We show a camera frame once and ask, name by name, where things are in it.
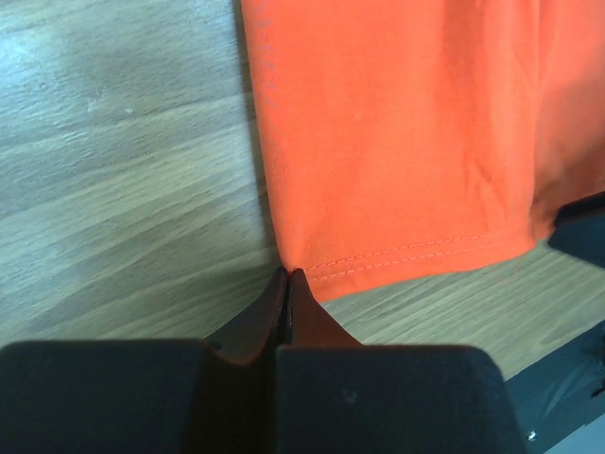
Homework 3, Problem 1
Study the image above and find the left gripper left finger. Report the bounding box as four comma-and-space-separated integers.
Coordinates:
204, 268, 288, 365

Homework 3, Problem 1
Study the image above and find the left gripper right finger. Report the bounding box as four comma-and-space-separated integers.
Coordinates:
287, 269, 361, 348

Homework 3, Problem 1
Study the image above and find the orange t-shirt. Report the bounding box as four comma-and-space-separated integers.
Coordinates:
241, 1, 604, 302

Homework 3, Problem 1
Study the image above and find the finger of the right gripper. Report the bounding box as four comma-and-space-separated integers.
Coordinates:
547, 192, 605, 268

